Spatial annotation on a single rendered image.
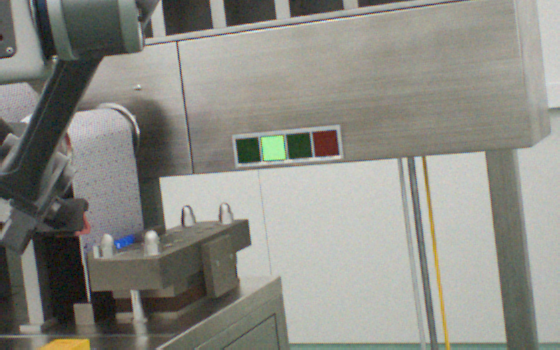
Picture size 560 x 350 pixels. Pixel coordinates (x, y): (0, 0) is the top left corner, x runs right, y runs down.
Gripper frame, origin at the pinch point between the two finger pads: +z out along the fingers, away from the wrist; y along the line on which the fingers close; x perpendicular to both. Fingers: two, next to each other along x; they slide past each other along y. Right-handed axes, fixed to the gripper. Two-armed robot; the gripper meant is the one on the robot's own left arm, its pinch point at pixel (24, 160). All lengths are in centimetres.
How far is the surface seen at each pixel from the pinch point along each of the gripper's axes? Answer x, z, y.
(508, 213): 12, 50, 87
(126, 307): -21.4, 22.2, 17.0
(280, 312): -10, 52, 38
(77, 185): -1.8, 7.4, 8.6
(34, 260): -16.1, 11.5, 0.4
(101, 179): 3.3, 14.4, 9.2
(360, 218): 113, 254, -8
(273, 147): 18, 29, 40
